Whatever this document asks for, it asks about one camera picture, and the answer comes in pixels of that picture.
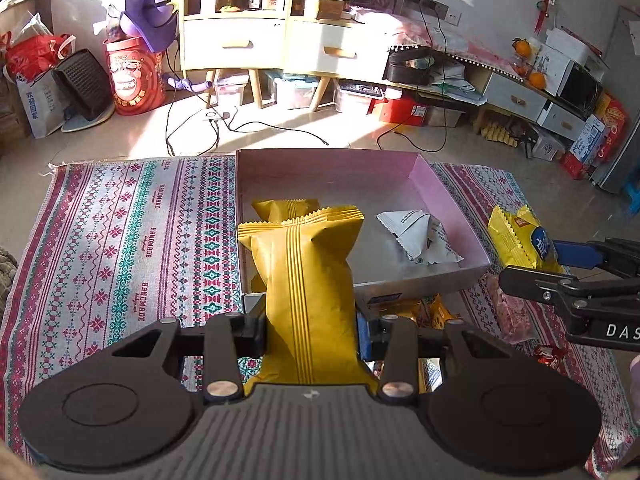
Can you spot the low wooden drawer cabinet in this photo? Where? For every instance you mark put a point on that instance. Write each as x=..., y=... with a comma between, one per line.
x=320, y=42

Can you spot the red cardboard box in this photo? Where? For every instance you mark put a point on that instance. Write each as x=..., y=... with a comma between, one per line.
x=402, y=110

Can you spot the pink cardboard box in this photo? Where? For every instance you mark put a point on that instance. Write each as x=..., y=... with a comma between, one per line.
x=325, y=180

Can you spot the red hanging ornament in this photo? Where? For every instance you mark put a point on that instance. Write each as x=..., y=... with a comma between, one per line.
x=546, y=10

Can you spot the grey refrigerator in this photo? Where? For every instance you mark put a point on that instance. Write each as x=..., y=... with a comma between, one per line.
x=622, y=85

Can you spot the yellow blue-label snack packet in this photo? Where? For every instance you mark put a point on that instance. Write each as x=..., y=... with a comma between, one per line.
x=515, y=240

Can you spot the patterned woven mat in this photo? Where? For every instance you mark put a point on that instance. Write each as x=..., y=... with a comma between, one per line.
x=125, y=260

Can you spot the orange snack packet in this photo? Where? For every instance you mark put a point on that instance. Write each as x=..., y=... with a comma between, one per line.
x=435, y=312

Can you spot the white microwave oven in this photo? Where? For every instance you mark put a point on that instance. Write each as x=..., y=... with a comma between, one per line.
x=575, y=82

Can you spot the small red snack packet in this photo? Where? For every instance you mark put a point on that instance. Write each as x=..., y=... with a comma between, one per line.
x=550, y=355

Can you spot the small cardboard box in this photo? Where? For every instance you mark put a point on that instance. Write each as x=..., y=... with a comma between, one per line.
x=322, y=7

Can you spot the red drum with face print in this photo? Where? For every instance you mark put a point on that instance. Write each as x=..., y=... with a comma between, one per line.
x=132, y=80

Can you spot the white paper bag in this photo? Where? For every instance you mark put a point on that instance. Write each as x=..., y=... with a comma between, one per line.
x=40, y=105

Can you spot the blue and white box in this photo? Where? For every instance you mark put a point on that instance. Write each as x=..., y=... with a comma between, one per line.
x=587, y=140

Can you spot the white triangular snack packet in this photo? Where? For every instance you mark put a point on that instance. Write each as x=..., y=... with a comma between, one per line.
x=420, y=240

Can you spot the red plastic bag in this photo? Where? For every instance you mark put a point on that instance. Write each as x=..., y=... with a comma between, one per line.
x=35, y=55

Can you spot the red and yellow box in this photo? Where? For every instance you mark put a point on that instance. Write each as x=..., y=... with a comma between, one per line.
x=615, y=120

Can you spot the black round case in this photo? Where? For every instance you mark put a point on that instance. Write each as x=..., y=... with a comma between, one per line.
x=400, y=72

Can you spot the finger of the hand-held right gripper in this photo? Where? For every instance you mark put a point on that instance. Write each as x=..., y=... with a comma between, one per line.
x=575, y=252
x=530, y=282

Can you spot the wall sockets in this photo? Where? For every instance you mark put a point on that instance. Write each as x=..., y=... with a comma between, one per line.
x=440, y=10

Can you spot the black grid heater panel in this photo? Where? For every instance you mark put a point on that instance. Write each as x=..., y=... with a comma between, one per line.
x=82, y=82

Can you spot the orange fruit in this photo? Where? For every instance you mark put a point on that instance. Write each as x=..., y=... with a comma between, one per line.
x=522, y=47
x=537, y=80

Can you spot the clear storage box blue lid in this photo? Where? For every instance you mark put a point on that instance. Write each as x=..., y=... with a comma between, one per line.
x=295, y=94

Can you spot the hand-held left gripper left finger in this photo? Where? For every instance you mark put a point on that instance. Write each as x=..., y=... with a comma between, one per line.
x=255, y=332

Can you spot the tall wooden shelf cabinet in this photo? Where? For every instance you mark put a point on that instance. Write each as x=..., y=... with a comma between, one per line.
x=230, y=42

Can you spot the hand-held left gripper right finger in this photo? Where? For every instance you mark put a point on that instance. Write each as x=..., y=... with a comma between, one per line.
x=365, y=340

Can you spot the clear storage box dark lid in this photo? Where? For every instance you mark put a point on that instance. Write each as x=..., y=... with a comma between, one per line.
x=360, y=97

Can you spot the purple plush toy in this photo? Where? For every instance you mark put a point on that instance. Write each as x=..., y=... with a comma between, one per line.
x=145, y=10

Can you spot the white floor charger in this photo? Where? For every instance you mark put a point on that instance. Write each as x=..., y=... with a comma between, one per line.
x=216, y=116

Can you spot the row of yellow bottles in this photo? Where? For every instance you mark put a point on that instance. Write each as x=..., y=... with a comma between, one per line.
x=500, y=135

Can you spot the plain yellow snack packet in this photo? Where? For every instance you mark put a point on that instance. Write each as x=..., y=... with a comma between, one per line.
x=305, y=285
x=285, y=208

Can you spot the white drawer tv cabinet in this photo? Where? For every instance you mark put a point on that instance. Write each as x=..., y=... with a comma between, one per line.
x=515, y=95

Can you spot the clear grainy snack packet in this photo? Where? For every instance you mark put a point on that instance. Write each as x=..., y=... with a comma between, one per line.
x=512, y=312

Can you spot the small clear storage box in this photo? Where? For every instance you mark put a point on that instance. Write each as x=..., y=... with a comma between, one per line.
x=230, y=92

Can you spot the pink cloth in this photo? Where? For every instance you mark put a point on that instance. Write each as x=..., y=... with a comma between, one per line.
x=400, y=27

